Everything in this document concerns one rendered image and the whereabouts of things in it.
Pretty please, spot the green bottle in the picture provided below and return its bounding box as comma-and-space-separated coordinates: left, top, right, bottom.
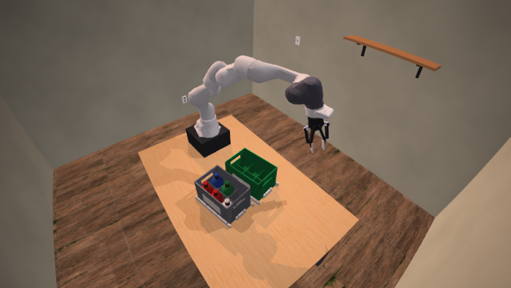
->
222, 181, 234, 197

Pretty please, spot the grey divided bottle crate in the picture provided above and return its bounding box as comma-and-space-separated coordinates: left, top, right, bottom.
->
196, 169, 251, 224

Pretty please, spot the blue bottle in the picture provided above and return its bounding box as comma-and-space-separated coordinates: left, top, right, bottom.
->
212, 172, 224, 189

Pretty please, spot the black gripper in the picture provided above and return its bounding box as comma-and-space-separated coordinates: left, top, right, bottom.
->
303, 117, 330, 153

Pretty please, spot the green plastic crate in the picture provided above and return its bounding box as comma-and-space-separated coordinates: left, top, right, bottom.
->
226, 151, 278, 201

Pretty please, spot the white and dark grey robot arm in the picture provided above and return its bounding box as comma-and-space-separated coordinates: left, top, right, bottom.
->
188, 55, 334, 138

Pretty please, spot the red bottle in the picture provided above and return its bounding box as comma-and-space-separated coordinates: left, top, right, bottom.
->
212, 189, 223, 203
202, 181, 213, 194

